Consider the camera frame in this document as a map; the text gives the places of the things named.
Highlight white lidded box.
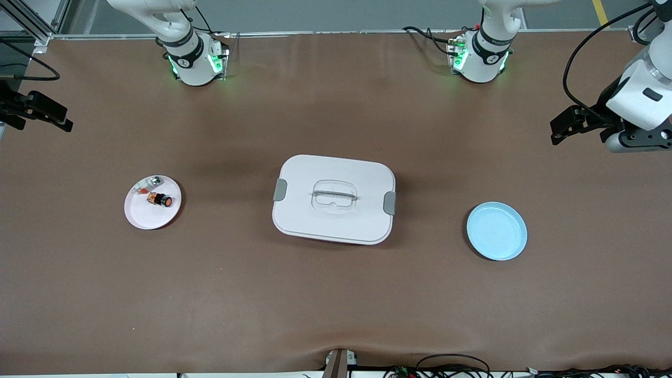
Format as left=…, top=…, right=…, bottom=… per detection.
left=271, top=154, right=397, bottom=246

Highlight light blue round plate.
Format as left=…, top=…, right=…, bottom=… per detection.
left=466, top=202, right=528, bottom=261

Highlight pink round plate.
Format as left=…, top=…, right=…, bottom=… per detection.
left=124, top=175, right=183, bottom=230

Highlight brown table mat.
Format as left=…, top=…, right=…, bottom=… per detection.
left=0, top=30, right=672, bottom=375

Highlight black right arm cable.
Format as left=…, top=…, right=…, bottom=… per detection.
left=0, top=39, right=60, bottom=82

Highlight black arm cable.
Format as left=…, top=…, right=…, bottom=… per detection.
left=0, top=39, right=60, bottom=82
left=562, top=3, right=657, bottom=113

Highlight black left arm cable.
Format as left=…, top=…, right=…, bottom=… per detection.
left=562, top=3, right=657, bottom=113

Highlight aluminium frame profile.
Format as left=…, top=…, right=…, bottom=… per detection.
left=0, top=0, right=72, bottom=47

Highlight black base cable bundle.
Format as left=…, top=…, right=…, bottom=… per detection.
left=402, top=25, right=465, bottom=57

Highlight tangled black cables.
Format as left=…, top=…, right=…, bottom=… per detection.
left=382, top=353, right=672, bottom=378

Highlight wooden camera post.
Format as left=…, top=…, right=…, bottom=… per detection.
left=321, top=348, right=359, bottom=378

